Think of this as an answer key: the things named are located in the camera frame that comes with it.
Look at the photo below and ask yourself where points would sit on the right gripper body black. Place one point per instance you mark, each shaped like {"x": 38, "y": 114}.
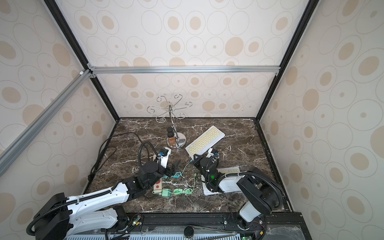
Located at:
{"x": 199, "y": 162}

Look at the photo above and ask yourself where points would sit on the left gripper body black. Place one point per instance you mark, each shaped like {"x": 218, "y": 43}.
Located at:
{"x": 161, "y": 172}

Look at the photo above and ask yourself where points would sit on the beige power strip red sockets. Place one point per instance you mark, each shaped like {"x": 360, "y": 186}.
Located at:
{"x": 157, "y": 188}

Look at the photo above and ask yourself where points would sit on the green plug adapter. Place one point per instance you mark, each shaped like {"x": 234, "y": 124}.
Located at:
{"x": 166, "y": 193}

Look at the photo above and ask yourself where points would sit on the white wireless keyboard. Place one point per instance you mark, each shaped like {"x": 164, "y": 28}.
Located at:
{"x": 205, "y": 141}
{"x": 227, "y": 185}

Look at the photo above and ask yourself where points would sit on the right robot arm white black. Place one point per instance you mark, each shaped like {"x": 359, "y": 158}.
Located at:
{"x": 263, "y": 194}

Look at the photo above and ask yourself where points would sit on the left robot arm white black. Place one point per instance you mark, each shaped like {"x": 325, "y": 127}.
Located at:
{"x": 57, "y": 218}

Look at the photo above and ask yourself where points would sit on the amber bottle black cap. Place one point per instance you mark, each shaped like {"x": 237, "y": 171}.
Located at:
{"x": 171, "y": 137}

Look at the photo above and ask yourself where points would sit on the chrome mug tree stand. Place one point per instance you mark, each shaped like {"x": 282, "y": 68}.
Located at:
{"x": 169, "y": 109}

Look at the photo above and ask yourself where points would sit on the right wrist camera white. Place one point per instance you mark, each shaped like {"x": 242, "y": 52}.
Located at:
{"x": 212, "y": 153}

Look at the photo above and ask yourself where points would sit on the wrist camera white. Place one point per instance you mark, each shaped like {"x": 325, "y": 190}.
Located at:
{"x": 163, "y": 156}
{"x": 212, "y": 153}

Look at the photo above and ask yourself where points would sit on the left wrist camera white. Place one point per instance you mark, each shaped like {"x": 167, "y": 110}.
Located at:
{"x": 163, "y": 156}

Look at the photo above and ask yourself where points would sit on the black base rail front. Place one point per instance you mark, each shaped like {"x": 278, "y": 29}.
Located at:
{"x": 117, "y": 224}

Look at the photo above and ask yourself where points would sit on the horizontal aluminium frame bar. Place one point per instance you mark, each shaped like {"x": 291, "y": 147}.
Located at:
{"x": 185, "y": 70}

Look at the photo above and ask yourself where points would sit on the left diagonal aluminium frame bar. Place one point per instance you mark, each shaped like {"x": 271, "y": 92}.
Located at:
{"x": 25, "y": 138}

